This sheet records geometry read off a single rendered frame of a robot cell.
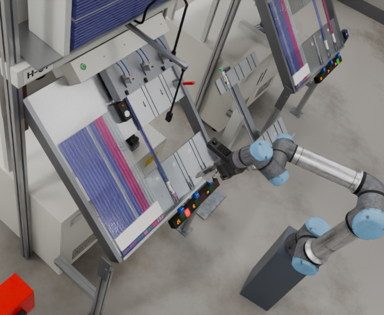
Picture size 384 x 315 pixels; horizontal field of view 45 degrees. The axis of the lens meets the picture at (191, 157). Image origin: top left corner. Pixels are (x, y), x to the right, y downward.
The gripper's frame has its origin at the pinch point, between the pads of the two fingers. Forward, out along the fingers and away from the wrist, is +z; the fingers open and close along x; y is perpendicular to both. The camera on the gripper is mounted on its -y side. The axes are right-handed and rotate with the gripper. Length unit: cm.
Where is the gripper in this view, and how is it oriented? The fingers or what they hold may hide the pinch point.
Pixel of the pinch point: (205, 166)
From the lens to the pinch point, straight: 194.1
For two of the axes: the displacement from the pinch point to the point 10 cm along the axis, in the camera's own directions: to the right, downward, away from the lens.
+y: 5.6, 8.1, 1.6
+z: -5.7, 2.4, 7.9
